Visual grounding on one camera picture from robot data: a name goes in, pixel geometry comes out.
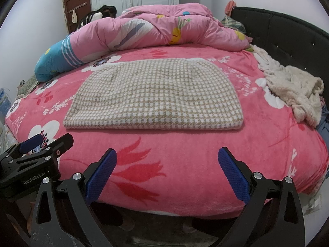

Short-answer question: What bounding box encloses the beige houndstooth knit cardigan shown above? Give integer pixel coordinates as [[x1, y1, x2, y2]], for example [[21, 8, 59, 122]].
[[64, 58, 244, 130]]

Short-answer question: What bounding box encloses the grey patterned mattress cover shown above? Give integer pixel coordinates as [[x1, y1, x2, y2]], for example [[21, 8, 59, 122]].
[[0, 123, 16, 148]]

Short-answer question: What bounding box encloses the pink printed quilt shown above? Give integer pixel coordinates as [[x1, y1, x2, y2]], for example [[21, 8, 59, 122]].
[[35, 3, 254, 81]]

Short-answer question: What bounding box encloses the pack of water bottles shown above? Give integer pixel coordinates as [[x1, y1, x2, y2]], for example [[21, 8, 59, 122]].
[[0, 87, 12, 119]]

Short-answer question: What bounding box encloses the orange garment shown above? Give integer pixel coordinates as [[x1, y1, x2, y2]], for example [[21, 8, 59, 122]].
[[225, 0, 237, 16]]

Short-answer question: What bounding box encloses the blue garment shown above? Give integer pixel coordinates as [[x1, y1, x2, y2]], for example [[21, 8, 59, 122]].
[[316, 108, 329, 140]]

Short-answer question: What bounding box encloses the cream fleece garment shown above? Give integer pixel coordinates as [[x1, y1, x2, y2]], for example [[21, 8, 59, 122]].
[[253, 45, 325, 128]]

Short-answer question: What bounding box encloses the pink floral bed sheet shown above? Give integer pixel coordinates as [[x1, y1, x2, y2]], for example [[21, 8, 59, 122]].
[[5, 42, 329, 217]]

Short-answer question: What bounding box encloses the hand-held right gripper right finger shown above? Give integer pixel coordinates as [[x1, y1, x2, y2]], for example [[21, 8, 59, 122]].
[[218, 147, 305, 247]]

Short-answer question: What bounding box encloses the white power outlet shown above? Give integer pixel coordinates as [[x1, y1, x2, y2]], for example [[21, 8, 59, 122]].
[[305, 196, 322, 214]]

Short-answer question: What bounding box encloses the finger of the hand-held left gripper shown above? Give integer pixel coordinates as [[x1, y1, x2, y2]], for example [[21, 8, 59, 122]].
[[28, 133, 74, 160], [0, 134, 44, 160]]

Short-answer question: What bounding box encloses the black padded headboard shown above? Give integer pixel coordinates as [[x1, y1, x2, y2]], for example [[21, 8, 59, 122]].
[[231, 6, 329, 101]]

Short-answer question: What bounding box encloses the plaid garment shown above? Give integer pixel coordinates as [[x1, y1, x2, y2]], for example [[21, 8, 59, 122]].
[[221, 15, 246, 29]]

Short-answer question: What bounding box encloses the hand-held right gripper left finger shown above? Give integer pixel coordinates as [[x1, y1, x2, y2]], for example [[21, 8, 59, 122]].
[[29, 148, 117, 247]]

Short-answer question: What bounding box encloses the grey-green patterned cloth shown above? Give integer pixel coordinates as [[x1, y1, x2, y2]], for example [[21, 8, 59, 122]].
[[17, 73, 39, 98]]

